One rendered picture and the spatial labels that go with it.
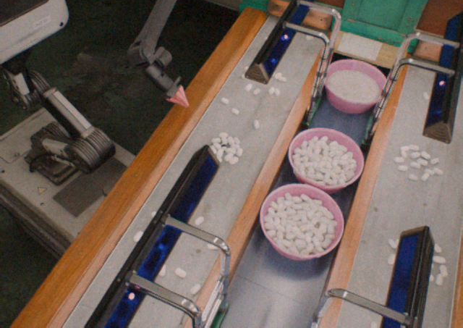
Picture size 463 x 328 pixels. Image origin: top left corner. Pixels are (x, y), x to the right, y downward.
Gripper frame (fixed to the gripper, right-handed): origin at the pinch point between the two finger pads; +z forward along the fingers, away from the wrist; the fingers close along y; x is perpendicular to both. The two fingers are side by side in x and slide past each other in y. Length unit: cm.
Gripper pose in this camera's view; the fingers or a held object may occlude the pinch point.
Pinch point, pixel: (186, 104)
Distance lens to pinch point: 166.1
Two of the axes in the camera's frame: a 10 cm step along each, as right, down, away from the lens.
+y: 4.0, -7.2, 5.7
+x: -6.2, 2.4, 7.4
